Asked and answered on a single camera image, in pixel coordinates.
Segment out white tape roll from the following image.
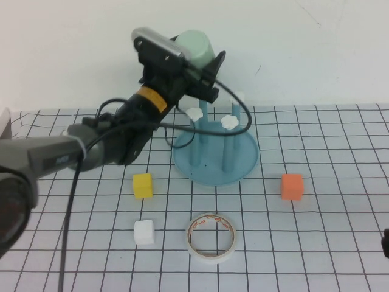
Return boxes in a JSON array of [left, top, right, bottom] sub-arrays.
[[185, 212, 239, 265]]

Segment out yellow foam cube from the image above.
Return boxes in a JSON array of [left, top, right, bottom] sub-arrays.
[[133, 172, 154, 200]]

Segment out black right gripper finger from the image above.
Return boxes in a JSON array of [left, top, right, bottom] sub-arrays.
[[381, 228, 389, 258]]

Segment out blue cup stand white caps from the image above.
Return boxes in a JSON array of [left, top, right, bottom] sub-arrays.
[[173, 90, 261, 186]]

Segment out white black-grid tablecloth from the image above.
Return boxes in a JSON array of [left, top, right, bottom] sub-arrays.
[[0, 103, 389, 292]]

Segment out orange foam cube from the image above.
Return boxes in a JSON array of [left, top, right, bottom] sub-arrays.
[[281, 173, 305, 201]]

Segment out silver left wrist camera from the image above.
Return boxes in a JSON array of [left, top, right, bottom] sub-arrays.
[[132, 27, 191, 63]]

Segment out light green plastic cup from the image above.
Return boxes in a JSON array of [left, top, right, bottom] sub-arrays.
[[175, 29, 217, 70]]

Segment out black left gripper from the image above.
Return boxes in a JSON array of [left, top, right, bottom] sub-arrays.
[[139, 34, 227, 103]]

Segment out grey white table edge fixture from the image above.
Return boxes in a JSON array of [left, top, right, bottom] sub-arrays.
[[0, 108, 13, 141]]

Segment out white foam cube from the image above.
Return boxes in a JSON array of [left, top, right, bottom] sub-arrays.
[[134, 219, 156, 245]]

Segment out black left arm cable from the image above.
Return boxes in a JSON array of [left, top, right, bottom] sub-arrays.
[[57, 77, 253, 292]]

